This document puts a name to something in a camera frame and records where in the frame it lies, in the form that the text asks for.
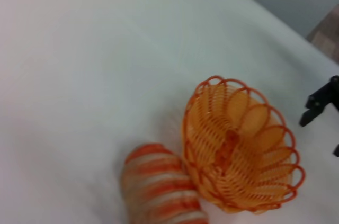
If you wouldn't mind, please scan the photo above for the orange woven plastic basket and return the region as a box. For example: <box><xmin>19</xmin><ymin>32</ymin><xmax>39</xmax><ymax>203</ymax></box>
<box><xmin>181</xmin><ymin>75</ymin><xmax>306</xmax><ymax>216</ymax></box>

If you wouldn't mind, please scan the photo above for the orange striped toy bread loaf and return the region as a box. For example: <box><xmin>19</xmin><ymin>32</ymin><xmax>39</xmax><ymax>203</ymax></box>
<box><xmin>120</xmin><ymin>143</ymin><xmax>210</xmax><ymax>224</ymax></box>

